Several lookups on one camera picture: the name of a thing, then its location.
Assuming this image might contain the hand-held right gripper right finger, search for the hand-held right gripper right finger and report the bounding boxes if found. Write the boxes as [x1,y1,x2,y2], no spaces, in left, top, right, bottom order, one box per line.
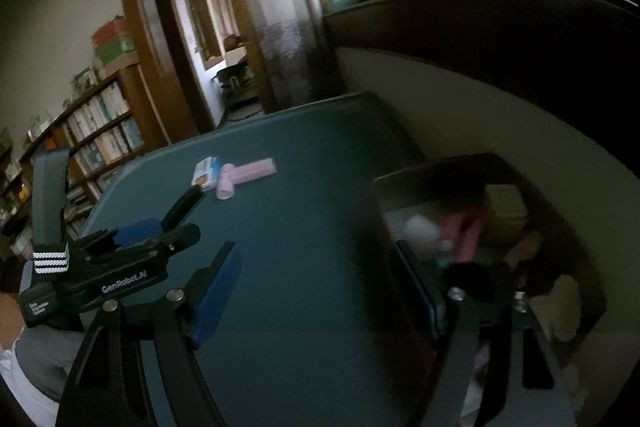
[392,239,578,427]

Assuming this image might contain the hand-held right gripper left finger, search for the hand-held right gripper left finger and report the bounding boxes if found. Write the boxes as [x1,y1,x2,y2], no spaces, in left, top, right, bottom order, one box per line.
[55,241,243,427]

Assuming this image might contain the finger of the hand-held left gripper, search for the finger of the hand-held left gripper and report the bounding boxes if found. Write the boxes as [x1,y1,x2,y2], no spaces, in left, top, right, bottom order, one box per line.
[160,187,205,233]
[114,218,162,245]

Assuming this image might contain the white gauze roll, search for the white gauze roll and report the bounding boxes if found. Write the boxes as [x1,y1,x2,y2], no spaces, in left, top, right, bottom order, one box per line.
[404,214,443,253]

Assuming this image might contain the thick pink foam curler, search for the thick pink foam curler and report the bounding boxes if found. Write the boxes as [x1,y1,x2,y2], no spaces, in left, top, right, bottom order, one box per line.
[442,209,483,263]

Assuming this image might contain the pink hair roller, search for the pink hair roller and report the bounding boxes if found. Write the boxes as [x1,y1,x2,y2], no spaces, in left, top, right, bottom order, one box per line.
[232,157,277,181]

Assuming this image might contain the grey plastic bin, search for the grey plastic bin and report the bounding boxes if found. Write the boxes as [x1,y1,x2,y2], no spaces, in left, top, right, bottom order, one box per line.
[372,152,608,427]

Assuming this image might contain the yellow-green cardboard box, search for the yellow-green cardboard box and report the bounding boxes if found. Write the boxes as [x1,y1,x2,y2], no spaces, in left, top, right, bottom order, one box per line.
[485,184,528,233]

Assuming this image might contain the person's left forearm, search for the person's left forearm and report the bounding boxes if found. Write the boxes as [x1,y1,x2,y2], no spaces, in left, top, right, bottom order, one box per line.
[27,147,71,278]

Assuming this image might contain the green felt desktop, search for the green felt desktop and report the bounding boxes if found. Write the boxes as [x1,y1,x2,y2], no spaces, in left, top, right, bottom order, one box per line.
[65,92,431,427]

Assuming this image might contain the person's left hand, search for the person's left hand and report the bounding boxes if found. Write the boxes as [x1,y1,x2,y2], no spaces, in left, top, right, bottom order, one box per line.
[15,324,88,400]

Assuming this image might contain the small white box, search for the small white box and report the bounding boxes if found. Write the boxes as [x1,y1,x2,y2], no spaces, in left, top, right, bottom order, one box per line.
[191,157,223,188]

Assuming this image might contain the small pale pink roller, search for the small pale pink roller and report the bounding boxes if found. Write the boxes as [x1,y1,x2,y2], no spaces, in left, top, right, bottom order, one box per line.
[216,163,238,200]

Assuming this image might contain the wooden bookshelf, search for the wooden bookshelf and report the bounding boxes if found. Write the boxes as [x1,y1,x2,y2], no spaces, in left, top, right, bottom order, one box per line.
[0,64,171,258]

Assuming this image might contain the rows of books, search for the rows of books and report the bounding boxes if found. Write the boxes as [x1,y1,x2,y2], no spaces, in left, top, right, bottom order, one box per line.
[0,82,143,253]

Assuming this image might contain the black chair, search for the black chair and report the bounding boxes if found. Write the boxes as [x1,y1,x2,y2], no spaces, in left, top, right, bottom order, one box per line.
[212,62,251,100]

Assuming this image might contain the white garment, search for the white garment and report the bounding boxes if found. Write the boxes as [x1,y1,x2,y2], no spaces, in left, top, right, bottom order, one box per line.
[0,347,58,427]

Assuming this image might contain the white round lid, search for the white round lid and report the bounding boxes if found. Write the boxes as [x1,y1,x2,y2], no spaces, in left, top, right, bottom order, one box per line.
[542,274,583,343]

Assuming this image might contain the stack of cardboard boxes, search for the stack of cardboard boxes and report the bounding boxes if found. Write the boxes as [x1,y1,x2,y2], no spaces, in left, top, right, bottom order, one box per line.
[90,17,138,78]

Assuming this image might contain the dark wooden bench back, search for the dark wooden bench back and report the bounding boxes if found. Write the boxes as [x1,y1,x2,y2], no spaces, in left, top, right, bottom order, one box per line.
[322,0,640,188]

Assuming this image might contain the wooden door frame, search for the wooden door frame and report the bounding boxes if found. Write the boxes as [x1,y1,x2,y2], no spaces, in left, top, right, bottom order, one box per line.
[114,0,226,142]

